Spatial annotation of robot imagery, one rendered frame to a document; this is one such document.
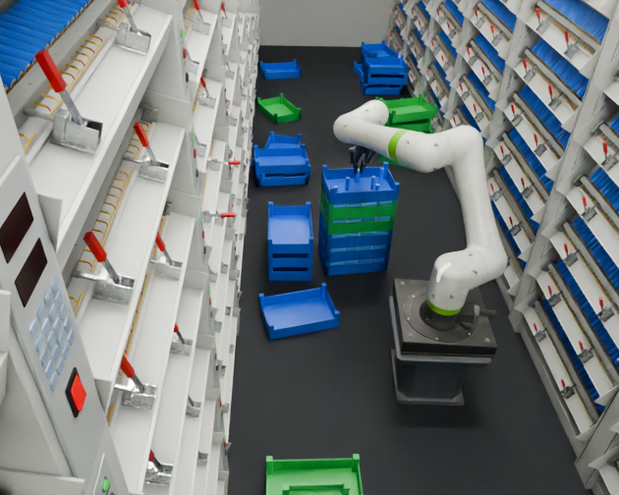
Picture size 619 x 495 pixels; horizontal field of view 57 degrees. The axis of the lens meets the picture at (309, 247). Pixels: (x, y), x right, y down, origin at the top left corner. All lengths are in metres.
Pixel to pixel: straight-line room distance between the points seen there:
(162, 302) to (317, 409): 1.28
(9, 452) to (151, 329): 0.47
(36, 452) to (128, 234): 0.38
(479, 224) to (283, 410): 0.96
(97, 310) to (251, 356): 1.68
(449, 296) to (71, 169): 1.53
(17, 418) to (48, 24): 0.49
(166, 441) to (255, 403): 1.17
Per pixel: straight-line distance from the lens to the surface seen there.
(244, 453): 2.06
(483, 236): 1.98
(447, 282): 1.88
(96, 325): 0.66
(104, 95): 0.69
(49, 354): 0.45
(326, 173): 2.56
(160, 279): 1.01
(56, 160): 0.56
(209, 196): 1.57
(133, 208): 0.83
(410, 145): 1.86
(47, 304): 0.44
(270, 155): 3.44
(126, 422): 0.82
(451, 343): 1.98
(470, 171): 1.95
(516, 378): 2.42
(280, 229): 2.68
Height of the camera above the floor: 1.74
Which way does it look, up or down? 38 degrees down
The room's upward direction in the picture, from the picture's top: 2 degrees clockwise
